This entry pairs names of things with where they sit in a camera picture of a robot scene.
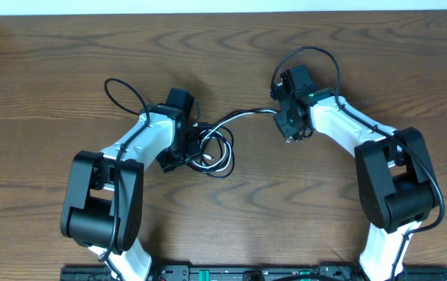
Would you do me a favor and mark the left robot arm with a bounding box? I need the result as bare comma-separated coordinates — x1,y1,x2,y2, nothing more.
60,88,200,280

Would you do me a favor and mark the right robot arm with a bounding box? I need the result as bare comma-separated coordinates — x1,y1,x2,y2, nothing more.
271,66,443,280

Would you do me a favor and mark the white USB cable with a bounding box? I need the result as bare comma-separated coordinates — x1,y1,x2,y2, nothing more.
191,111,278,173

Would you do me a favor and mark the black USB cable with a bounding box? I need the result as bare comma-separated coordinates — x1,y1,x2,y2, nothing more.
183,107,281,180

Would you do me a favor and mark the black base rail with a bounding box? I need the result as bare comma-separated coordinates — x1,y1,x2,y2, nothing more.
59,264,447,281

